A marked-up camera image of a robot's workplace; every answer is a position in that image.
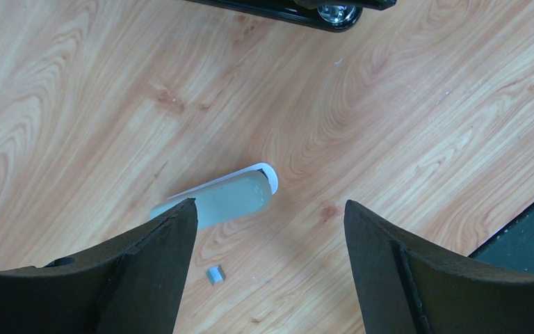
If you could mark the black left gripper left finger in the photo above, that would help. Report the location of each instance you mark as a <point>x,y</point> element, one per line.
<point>131,283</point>

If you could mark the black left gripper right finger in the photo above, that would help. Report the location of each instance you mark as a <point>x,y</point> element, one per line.
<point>407,284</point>

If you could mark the black stapler base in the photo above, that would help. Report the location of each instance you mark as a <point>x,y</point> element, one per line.
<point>328,15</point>

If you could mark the small loose staple strip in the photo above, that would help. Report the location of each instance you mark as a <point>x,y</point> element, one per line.
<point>215,274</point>

